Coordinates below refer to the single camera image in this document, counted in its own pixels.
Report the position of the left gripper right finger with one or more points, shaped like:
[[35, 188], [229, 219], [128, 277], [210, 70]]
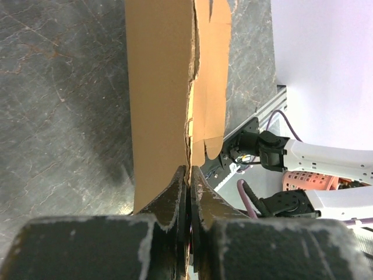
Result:
[[208, 240]]

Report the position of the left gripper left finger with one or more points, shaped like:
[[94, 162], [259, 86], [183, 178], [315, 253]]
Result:
[[161, 248]]

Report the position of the cardboard box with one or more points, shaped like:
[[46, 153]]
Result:
[[178, 55]]

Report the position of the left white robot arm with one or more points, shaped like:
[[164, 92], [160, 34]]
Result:
[[296, 234]]

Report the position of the pink plastic basket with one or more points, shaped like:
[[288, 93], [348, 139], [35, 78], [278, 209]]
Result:
[[301, 180]]

